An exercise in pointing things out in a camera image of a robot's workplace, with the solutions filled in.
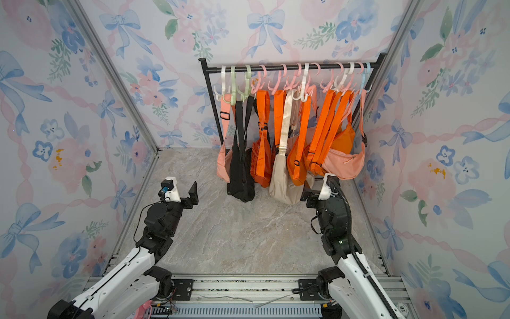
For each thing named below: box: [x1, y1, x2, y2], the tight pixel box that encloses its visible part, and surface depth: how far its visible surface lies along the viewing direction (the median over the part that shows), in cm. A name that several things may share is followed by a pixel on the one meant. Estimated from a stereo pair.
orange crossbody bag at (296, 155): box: [286, 95, 312, 187], surface depth 81 cm
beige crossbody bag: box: [268, 89, 316, 206], surface depth 90 cm
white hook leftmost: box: [213, 65, 230, 102], surface depth 74 cm
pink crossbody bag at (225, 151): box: [216, 93, 234, 185], surface depth 83 cm
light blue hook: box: [360, 61, 372, 91], surface depth 74 cm
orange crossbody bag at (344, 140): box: [330, 91, 356, 155], surface depth 90 cm
